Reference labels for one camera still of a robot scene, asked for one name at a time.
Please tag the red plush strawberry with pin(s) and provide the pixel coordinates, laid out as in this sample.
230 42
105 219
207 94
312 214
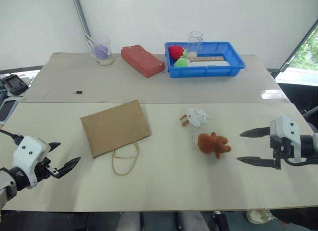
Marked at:
176 52

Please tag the small black object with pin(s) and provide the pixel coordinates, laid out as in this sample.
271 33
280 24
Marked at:
78 92

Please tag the white flat object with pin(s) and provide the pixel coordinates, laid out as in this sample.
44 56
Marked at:
211 63

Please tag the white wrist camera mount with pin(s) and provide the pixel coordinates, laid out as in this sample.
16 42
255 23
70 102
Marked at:
288 128
26 151

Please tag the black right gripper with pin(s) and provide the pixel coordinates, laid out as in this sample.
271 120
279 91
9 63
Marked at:
280 146

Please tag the blue plastic bin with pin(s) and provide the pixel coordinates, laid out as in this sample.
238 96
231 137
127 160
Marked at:
206 70

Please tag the clear plastic measuring cup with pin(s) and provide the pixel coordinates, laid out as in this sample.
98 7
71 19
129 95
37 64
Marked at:
195 43

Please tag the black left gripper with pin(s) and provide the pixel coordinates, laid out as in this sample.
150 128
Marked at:
43 171

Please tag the red brick-shaped block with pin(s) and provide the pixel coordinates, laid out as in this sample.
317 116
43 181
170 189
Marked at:
142 60

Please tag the brown teddy bear toy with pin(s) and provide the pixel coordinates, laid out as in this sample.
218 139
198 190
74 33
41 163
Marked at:
212 144

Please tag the smartphone with dark screen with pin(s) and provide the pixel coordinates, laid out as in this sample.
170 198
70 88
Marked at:
7 109

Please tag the green plush toy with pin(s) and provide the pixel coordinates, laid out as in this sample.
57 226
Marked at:
181 63

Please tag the grey metal pole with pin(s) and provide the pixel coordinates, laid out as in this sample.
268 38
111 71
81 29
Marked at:
80 13

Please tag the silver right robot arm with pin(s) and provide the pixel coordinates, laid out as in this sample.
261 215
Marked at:
309 144

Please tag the wooden strip with holes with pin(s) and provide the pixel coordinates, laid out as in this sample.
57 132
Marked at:
208 58

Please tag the dark window frame strut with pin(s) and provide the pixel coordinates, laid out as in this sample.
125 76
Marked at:
296 49

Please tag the grey rounded shape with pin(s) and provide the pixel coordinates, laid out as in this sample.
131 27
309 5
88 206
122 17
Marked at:
192 221

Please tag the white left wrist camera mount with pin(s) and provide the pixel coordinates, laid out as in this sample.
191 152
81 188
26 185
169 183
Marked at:
26 151

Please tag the clear beaker with purple contents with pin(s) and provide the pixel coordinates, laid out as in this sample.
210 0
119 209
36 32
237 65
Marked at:
103 54

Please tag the metal stirring rod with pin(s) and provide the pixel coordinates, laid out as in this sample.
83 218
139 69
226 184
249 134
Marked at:
95 44

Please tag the brown paper bag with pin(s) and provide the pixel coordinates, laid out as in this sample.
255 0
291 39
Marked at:
115 128

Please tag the white plush toy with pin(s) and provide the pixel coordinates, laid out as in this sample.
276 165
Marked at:
196 116

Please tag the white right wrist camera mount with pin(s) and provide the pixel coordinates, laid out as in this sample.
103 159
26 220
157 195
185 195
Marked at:
288 128

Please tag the black electronic device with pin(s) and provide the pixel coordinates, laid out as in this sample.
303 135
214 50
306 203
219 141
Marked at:
15 84

